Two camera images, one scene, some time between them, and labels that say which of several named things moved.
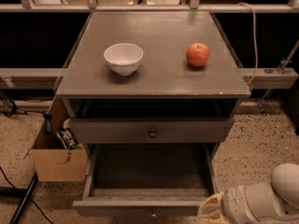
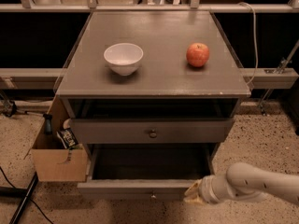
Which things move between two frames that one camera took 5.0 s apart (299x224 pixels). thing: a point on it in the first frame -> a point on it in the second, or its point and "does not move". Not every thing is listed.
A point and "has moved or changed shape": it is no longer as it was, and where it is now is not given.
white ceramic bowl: x=123 y=58 does not move
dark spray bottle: x=48 y=127 does not move
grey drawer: x=147 y=180 has moved or changed shape
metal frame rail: x=145 y=8 does not move
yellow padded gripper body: x=234 y=202 -> x=205 y=188
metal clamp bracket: x=280 y=67 does not move
